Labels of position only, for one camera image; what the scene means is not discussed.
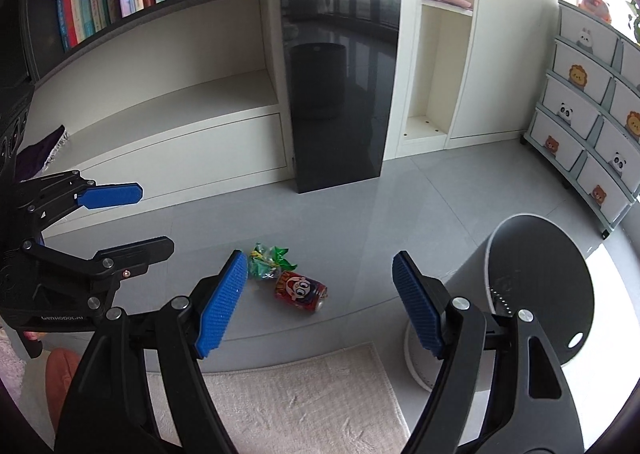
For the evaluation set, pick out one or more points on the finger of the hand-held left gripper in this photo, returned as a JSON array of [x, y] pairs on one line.
[[135, 251], [112, 195]]

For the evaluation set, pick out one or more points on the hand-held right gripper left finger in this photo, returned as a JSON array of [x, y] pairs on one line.
[[222, 304]]

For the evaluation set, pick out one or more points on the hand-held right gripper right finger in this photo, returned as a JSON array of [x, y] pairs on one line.
[[417, 304]]

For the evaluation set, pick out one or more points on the green snack wrapper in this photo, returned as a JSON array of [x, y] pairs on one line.
[[267, 261]]

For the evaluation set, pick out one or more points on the red cartoon drink can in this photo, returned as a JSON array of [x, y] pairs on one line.
[[300, 290]]

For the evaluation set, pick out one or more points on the white trash bin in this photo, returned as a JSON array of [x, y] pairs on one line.
[[540, 259]]

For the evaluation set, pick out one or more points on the person's pink clothed leg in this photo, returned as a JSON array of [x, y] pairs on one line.
[[60, 379]]

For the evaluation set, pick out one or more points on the purple fringed cloth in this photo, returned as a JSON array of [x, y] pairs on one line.
[[37, 152]]

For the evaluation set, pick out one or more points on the white low cabinet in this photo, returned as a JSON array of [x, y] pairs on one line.
[[175, 109]]

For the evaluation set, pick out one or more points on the beige fluffy rug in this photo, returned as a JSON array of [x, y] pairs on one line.
[[300, 399]]

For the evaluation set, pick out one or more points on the white open shelf unit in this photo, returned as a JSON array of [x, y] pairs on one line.
[[435, 84]]

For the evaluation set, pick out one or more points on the black glossy cabinet panel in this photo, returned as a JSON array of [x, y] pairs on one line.
[[340, 84]]

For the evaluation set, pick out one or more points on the animal sticker drawer cabinet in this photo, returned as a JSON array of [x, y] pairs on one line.
[[575, 99]]

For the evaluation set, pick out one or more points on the pink plush toy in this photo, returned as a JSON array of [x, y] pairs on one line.
[[595, 7]]

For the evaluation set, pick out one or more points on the green plant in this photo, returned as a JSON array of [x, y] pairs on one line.
[[634, 19]]

